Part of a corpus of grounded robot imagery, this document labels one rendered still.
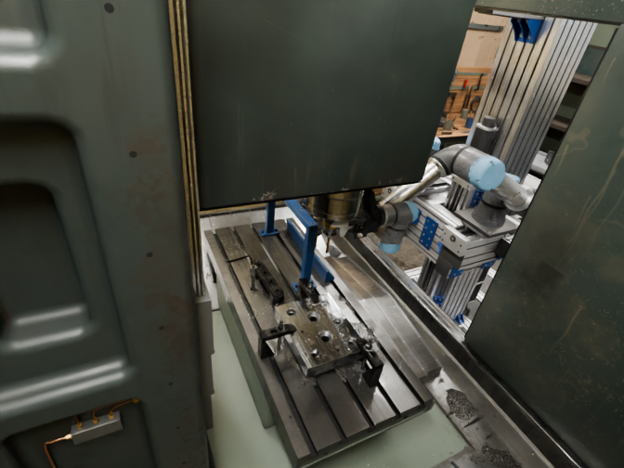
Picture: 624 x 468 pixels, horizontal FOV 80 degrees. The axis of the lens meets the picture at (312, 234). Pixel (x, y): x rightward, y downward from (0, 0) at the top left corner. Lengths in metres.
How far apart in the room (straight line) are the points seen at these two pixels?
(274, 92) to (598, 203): 0.96
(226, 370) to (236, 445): 0.32
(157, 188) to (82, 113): 0.12
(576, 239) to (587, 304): 0.20
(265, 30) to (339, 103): 0.22
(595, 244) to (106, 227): 1.24
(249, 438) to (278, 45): 1.28
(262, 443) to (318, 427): 0.34
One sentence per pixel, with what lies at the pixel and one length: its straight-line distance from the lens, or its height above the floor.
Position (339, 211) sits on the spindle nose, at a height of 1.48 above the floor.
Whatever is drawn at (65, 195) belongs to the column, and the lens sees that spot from 0.59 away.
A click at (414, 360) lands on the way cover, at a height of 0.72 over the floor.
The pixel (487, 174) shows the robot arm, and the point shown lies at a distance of 1.42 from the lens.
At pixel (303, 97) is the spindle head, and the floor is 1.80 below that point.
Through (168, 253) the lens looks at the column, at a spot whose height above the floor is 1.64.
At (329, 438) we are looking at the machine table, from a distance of 1.24.
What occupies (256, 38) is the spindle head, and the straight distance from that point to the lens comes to 0.75.
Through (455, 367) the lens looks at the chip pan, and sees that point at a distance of 1.85.
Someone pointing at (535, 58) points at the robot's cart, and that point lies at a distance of 2.00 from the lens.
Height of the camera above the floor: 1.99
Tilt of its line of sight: 33 degrees down
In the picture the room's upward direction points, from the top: 7 degrees clockwise
